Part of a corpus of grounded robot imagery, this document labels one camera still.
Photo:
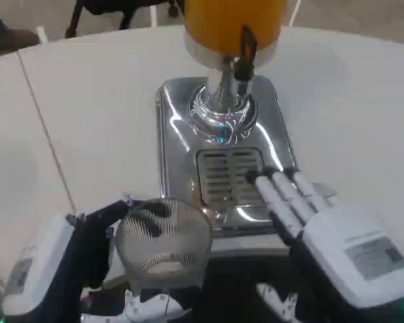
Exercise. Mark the white table leg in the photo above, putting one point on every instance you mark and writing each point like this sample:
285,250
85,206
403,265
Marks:
42,35
294,11
153,15

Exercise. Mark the person's foot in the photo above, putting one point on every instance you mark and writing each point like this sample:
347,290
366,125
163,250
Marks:
10,37

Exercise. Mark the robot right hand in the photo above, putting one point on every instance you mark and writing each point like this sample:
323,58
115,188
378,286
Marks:
340,242

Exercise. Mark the clear ribbed glass cup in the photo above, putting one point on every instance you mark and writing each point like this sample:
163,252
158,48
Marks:
165,242

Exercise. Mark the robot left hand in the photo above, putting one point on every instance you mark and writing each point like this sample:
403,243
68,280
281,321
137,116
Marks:
84,249

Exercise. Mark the steel drip tray grid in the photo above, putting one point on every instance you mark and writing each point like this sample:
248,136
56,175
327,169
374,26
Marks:
222,175

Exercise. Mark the orange juice dispenser steel base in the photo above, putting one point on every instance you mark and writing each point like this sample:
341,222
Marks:
229,111

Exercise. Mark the black chair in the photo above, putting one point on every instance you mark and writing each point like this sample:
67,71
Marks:
87,10

